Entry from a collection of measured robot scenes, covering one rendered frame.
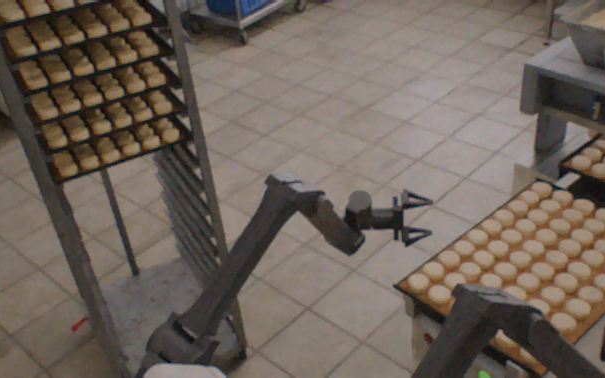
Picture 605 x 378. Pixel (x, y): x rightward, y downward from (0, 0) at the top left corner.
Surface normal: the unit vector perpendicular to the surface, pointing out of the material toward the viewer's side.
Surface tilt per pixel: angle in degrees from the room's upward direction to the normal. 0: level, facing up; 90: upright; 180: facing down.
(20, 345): 0
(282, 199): 38
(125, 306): 0
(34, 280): 0
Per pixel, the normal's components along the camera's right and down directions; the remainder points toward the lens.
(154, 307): -0.09, -0.81
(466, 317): -0.67, -0.51
